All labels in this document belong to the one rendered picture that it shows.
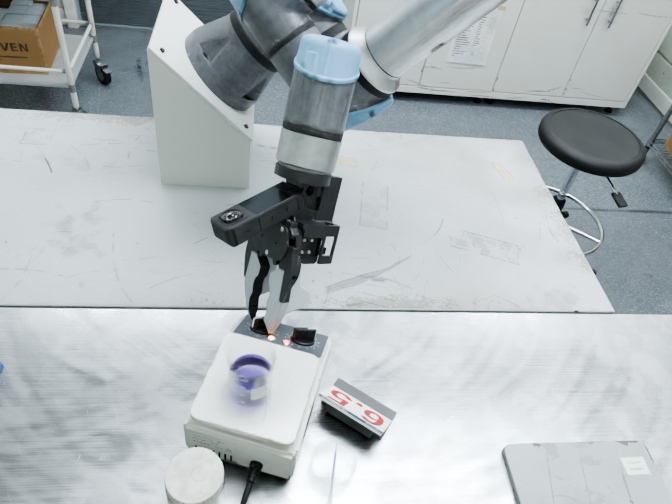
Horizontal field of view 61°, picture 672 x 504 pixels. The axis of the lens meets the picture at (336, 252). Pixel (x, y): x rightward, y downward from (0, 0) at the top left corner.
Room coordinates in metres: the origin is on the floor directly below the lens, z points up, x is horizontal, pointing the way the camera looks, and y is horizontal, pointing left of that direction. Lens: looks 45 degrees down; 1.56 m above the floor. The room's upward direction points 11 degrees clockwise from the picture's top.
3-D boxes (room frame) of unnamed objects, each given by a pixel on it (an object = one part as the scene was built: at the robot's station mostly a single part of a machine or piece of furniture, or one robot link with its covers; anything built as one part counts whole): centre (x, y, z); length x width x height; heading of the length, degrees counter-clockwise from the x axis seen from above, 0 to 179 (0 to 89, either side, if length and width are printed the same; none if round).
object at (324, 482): (0.30, -0.04, 0.91); 0.06 x 0.06 x 0.02
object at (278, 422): (0.34, 0.06, 0.98); 0.12 x 0.12 x 0.01; 84
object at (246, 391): (0.33, 0.07, 1.02); 0.06 x 0.05 x 0.08; 61
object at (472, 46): (2.85, -0.48, 0.40); 0.24 x 0.01 x 0.30; 103
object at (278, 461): (0.37, 0.06, 0.94); 0.22 x 0.13 x 0.08; 174
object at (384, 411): (0.38, -0.06, 0.92); 0.09 x 0.06 x 0.04; 67
